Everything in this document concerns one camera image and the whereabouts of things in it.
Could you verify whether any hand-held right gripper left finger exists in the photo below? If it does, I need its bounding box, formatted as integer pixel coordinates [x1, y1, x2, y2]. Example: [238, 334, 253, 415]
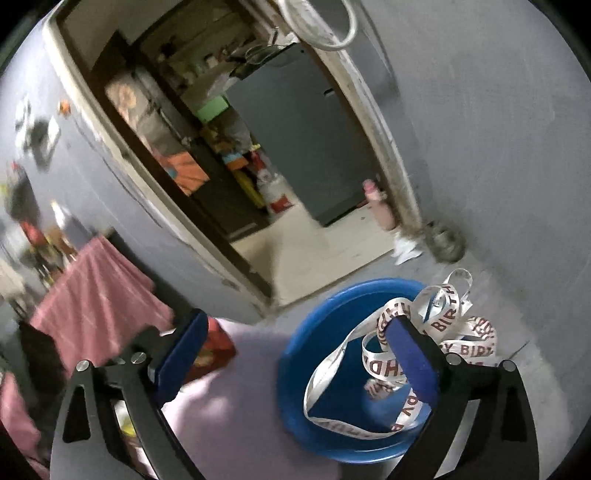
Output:
[50, 308, 208, 480]

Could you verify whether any pink bottle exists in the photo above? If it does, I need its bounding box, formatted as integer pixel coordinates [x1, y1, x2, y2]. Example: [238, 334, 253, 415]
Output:
[363, 179, 396, 230]

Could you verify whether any green box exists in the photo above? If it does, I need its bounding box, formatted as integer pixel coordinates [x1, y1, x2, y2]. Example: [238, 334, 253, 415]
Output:
[196, 97, 232, 124]

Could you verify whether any red and white bottle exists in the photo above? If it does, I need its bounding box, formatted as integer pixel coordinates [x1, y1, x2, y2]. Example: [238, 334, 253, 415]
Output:
[257, 167, 293, 216]

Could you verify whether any cream door frame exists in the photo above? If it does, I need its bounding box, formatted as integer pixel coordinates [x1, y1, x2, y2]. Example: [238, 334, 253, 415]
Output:
[44, 0, 428, 319]

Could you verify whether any metal pot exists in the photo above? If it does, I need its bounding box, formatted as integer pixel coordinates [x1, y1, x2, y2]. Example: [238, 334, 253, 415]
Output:
[424, 222, 466, 265]

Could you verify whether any white printed ribbon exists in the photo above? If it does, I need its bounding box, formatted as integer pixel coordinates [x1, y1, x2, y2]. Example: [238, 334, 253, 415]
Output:
[302, 268, 498, 439]

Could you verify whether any blue plastic basin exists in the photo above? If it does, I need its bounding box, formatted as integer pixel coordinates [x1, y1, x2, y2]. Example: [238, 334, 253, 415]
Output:
[277, 278, 446, 465]

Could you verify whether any white coiled cable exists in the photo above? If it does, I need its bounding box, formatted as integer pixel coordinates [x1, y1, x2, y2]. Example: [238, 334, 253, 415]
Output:
[278, 0, 358, 51]

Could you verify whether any grey cabinet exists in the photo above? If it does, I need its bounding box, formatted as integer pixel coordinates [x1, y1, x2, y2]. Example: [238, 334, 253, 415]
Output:
[225, 42, 385, 228]

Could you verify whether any white paper scrap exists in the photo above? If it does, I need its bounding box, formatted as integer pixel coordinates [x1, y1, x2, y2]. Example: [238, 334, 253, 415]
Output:
[392, 233, 422, 265]

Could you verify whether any red paper carton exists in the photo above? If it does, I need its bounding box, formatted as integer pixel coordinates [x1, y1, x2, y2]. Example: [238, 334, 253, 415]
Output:
[185, 316, 237, 385]

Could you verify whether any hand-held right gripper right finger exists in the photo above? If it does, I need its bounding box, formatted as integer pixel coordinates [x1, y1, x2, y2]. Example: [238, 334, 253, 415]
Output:
[388, 316, 541, 480]

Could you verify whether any pink towel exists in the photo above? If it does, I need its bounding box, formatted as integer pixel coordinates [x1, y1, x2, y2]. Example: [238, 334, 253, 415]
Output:
[28, 235, 175, 370]

